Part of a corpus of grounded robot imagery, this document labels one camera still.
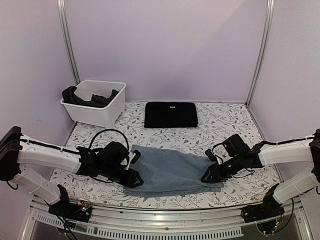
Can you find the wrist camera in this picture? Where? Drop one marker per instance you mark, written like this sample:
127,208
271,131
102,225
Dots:
114,153
235,146

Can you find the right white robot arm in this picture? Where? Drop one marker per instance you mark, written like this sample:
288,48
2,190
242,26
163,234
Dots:
265,153

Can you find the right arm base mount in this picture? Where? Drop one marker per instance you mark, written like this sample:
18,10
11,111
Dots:
269,208

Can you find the aluminium frame post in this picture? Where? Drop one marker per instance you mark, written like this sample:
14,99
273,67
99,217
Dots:
262,51
61,6

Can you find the white plastic laundry bin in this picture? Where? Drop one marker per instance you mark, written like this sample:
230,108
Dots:
95,102

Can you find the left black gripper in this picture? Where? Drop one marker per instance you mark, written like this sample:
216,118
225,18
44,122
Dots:
131,179

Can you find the floral patterned table mat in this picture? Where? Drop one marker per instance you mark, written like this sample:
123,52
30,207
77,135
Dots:
216,122

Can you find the black t-shirt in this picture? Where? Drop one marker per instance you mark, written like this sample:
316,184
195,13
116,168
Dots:
170,115

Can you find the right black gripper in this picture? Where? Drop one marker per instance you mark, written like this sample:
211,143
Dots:
214,168

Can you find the front aluminium rail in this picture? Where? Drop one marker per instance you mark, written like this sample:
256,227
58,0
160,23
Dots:
124,223

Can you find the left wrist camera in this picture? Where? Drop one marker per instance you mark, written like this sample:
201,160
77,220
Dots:
114,153

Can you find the right aluminium frame post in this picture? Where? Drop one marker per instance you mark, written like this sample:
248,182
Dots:
262,51

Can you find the left aluminium frame post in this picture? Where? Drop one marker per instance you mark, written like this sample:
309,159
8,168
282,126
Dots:
61,6

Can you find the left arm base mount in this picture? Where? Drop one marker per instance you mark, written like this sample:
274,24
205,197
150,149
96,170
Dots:
80,211

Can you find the blue denim garment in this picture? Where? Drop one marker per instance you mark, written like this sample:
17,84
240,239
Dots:
168,172

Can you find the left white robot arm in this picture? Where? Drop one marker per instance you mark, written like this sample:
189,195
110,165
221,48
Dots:
18,151

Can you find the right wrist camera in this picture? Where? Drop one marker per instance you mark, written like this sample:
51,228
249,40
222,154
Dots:
235,146

